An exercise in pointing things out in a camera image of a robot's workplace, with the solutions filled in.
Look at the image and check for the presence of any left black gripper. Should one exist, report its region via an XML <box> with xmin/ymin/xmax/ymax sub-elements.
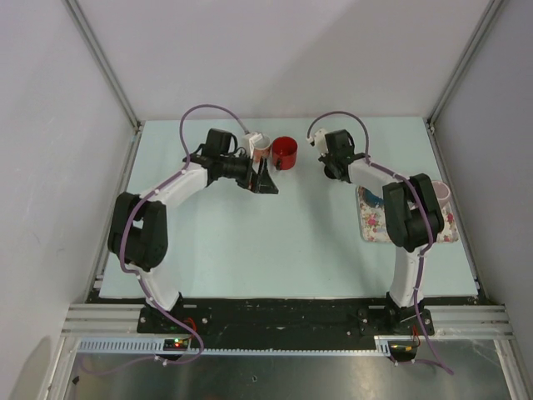
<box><xmin>219</xmin><ymin>150</ymin><xmax>276</xmax><ymax>194</ymax></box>

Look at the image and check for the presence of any blue mug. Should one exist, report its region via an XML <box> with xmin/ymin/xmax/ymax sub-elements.
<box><xmin>362</xmin><ymin>187</ymin><xmax>384</xmax><ymax>208</ymax></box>

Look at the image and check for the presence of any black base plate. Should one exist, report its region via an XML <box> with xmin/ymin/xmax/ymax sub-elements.
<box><xmin>84</xmin><ymin>291</ymin><xmax>436</xmax><ymax>352</ymax></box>

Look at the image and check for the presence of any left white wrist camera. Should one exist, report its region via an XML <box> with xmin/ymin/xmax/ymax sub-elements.
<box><xmin>240</xmin><ymin>132</ymin><xmax>270</xmax><ymax>157</ymax></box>

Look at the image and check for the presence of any aluminium frame post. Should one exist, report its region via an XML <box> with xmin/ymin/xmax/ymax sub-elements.
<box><xmin>426</xmin><ymin>0</ymin><xmax>508</xmax><ymax>133</ymax></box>
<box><xmin>62</xmin><ymin>0</ymin><xmax>143</xmax><ymax>133</ymax></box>

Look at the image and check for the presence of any left aluminium frame post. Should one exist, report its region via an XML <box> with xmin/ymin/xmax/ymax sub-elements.
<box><xmin>62</xmin><ymin>0</ymin><xmax>143</xmax><ymax>133</ymax></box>

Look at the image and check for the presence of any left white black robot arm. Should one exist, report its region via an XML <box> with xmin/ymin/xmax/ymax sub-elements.
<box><xmin>107</xmin><ymin>128</ymin><xmax>279</xmax><ymax>333</ymax></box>

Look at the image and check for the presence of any floral tray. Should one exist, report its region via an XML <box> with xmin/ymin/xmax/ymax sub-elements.
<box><xmin>356</xmin><ymin>187</ymin><xmax>460</xmax><ymax>243</ymax></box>

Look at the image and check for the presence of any grey slotted cable duct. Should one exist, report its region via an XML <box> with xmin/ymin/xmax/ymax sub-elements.
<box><xmin>77</xmin><ymin>335</ymin><xmax>394</xmax><ymax>358</ymax></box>

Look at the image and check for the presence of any pink white mug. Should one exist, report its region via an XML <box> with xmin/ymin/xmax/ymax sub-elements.
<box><xmin>252</xmin><ymin>134</ymin><xmax>271</xmax><ymax>163</ymax></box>

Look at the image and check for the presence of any lilac mug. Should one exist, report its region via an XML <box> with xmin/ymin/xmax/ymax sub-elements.
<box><xmin>431</xmin><ymin>180</ymin><xmax>451</xmax><ymax>208</ymax></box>

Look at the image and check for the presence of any red mug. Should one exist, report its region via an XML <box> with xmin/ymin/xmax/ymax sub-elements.
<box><xmin>271</xmin><ymin>136</ymin><xmax>298</xmax><ymax>171</ymax></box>

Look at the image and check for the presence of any right aluminium frame post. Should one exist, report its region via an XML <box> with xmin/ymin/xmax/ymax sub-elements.
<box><xmin>426</xmin><ymin>0</ymin><xmax>508</xmax><ymax>133</ymax></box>

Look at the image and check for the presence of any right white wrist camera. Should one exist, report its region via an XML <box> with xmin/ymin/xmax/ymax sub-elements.
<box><xmin>306</xmin><ymin>128</ymin><xmax>329</xmax><ymax>154</ymax></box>

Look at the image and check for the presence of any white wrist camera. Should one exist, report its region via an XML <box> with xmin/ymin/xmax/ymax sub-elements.
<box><xmin>240</xmin><ymin>132</ymin><xmax>270</xmax><ymax>157</ymax></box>
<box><xmin>306</xmin><ymin>128</ymin><xmax>329</xmax><ymax>154</ymax></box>

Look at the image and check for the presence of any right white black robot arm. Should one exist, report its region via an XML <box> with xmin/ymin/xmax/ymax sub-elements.
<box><xmin>307</xmin><ymin>129</ymin><xmax>444</xmax><ymax>335</ymax></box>

